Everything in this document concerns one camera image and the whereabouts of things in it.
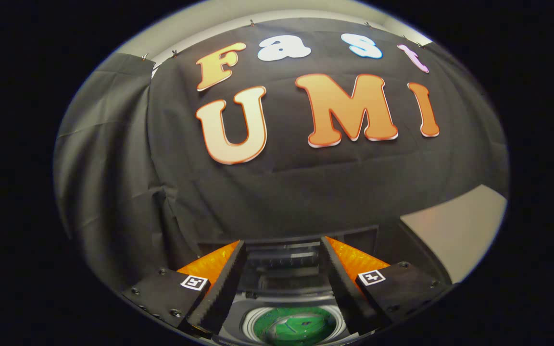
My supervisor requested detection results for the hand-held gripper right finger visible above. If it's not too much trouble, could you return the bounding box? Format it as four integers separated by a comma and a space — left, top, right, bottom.
320, 236, 452, 332

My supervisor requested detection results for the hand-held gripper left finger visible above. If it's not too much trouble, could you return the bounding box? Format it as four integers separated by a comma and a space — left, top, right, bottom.
122, 240, 248, 337

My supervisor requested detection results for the green polo shirt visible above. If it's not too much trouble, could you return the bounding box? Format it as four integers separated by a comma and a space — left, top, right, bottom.
253, 308, 338, 346

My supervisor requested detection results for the black backdrop cloth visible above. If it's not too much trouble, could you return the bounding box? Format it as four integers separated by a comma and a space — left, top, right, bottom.
53, 18, 509, 294

